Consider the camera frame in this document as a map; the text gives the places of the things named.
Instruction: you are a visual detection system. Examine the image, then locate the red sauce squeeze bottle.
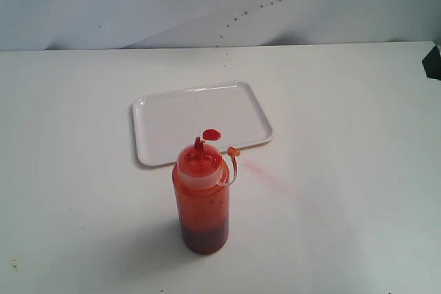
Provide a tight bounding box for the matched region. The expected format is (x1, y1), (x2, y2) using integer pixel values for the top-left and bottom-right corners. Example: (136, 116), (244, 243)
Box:
(172, 136), (240, 255)

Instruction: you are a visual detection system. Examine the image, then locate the red sauce blob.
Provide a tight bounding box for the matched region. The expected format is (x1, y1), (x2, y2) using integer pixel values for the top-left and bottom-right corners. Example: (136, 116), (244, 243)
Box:
(203, 129), (221, 141)

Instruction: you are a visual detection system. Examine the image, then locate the white rectangular plastic tray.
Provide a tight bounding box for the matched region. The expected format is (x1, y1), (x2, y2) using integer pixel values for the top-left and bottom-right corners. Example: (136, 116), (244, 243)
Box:
(132, 81), (274, 167)

